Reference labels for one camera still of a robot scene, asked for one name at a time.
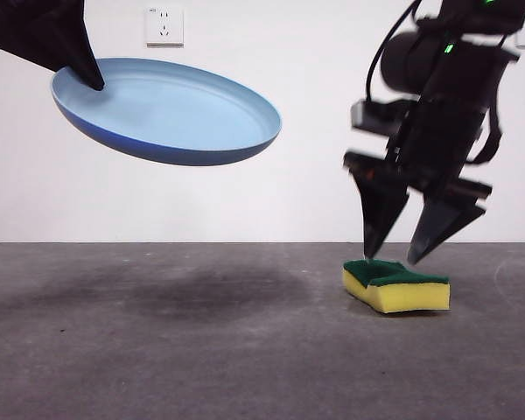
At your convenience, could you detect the yellow sponge with green pad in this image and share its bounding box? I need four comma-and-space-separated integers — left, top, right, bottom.
341, 258, 451, 315

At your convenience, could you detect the light blue round plate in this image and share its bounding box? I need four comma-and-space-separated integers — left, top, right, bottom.
50, 57, 283, 167

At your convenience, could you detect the thick black cable loop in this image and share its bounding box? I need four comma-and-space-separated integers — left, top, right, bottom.
465, 102, 505, 166

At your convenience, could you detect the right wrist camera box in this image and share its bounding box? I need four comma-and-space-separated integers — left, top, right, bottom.
351, 99, 417, 135

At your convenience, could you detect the thin black cable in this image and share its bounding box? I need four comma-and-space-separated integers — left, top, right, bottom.
365, 0, 424, 104

